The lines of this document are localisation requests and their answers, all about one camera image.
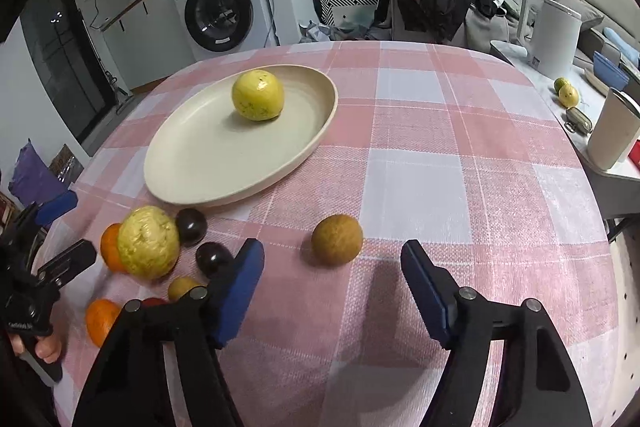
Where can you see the large bumpy yellow guava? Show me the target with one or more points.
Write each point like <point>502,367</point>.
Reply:
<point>149,242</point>

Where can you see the white kitchen counter cabinet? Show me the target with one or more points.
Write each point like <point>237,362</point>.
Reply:
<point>150,37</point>

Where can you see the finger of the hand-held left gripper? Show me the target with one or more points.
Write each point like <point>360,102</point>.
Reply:
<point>70,262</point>
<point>56,207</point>

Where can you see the cream oval plate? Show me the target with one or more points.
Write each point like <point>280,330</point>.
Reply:
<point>225,157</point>

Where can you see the blue bowl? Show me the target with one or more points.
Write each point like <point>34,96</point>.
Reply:
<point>610,74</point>

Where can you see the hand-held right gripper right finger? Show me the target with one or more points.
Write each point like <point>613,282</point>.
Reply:
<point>425,287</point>

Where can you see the small yellow fruit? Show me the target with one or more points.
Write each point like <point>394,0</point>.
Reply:
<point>569,97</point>

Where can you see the light blue pillow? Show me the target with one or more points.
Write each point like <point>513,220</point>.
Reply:
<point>620,42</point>

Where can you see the purple bag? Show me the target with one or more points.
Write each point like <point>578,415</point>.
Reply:
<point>32,177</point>

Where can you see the white tumbler cup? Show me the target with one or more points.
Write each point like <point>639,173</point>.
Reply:
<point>612,132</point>

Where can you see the white washing machine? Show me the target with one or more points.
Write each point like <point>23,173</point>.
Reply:
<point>220,12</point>

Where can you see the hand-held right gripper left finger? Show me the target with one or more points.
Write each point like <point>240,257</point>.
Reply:
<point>240,292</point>

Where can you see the pink checked tablecloth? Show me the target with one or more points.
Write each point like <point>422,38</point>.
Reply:
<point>415,187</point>

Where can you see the dark glass door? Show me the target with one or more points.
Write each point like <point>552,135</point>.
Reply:
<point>60,57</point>

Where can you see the orange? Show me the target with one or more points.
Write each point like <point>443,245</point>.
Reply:
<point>109,254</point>
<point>100,319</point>

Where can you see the white electric kettle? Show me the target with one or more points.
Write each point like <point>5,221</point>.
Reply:
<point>555,37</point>

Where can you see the small green fruit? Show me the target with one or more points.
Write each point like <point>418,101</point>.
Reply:
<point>561,83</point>

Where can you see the brown printed box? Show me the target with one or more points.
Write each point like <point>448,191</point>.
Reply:
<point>65,162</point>

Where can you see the person's left hand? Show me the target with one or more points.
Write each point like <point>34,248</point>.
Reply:
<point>47,349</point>

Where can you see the white side table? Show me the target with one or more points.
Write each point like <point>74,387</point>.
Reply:
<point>540,82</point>

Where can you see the grey garment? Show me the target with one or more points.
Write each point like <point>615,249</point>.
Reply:
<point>482,32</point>

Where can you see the small metal tool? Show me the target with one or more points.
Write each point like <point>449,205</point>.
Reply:
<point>579,121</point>

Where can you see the red tomato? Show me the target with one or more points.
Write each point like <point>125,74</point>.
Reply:
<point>152,301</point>

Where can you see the dark purple plum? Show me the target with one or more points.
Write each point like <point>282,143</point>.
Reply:
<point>212,257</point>
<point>191,227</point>

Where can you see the smooth yellow guava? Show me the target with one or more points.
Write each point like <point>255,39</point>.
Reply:
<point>257,96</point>

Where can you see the small tan round fruit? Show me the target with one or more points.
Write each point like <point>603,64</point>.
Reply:
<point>337,239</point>
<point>181,288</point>

